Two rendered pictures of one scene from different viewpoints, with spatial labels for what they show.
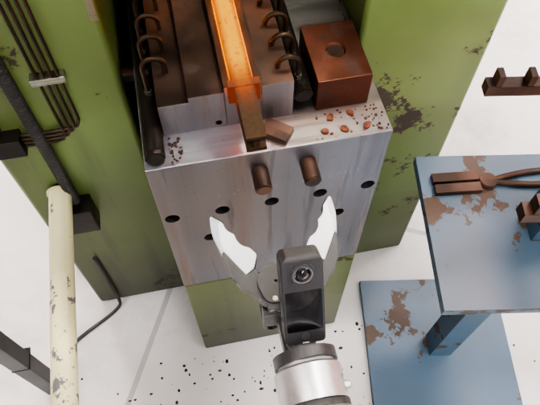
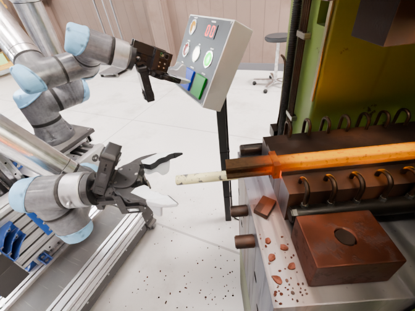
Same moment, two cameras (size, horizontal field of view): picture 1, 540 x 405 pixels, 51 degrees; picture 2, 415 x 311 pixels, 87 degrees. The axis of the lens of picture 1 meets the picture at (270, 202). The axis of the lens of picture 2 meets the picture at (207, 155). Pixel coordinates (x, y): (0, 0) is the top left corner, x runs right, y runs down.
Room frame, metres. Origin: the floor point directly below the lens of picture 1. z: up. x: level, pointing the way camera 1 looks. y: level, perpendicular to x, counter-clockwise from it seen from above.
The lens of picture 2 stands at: (0.50, -0.31, 1.30)
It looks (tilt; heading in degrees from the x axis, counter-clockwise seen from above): 38 degrees down; 104
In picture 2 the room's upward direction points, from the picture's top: 8 degrees counter-clockwise
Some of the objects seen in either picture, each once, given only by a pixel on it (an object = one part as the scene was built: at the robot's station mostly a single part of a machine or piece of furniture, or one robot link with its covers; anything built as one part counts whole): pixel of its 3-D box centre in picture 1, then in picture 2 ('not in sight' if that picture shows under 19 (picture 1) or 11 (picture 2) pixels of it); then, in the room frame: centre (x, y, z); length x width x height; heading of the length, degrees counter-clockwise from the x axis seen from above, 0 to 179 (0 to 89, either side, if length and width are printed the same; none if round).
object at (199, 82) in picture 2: not in sight; (199, 86); (0.31, 0.44, 1.01); 0.07 x 0.05 x 0.07; 127
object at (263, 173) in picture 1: (261, 180); (239, 210); (0.47, 0.01, 0.87); 0.04 x 0.03 x 0.03; 12
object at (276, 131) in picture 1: (276, 131); (265, 207); (0.53, -0.01, 0.92); 0.04 x 0.03 x 0.01; 64
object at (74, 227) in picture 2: not in sight; (71, 215); (0.06, -0.04, 0.88); 0.11 x 0.08 x 0.11; 108
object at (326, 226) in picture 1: (323, 236); (156, 205); (0.32, -0.07, 0.97); 0.09 x 0.03 x 0.06; 156
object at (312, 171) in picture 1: (310, 171); (244, 241); (0.49, -0.06, 0.87); 0.04 x 0.03 x 0.03; 12
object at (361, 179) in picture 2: (276, 27); (354, 188); (0.68, -0.01, 0.99); 0.04 x 0.01 x 0.06; 102
